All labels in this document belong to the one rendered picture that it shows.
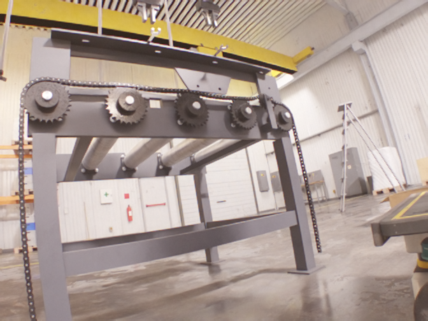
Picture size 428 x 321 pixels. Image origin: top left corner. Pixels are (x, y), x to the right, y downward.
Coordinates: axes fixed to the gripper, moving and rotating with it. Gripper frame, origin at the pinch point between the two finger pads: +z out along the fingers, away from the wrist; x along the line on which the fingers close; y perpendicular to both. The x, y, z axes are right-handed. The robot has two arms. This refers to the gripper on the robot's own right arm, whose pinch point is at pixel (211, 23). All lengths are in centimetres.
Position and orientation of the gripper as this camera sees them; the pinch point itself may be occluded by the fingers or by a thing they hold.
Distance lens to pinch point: 153.3
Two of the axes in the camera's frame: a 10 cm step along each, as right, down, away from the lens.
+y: -5.2, 2.6, 8.2
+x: -8.4, 0.2, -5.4
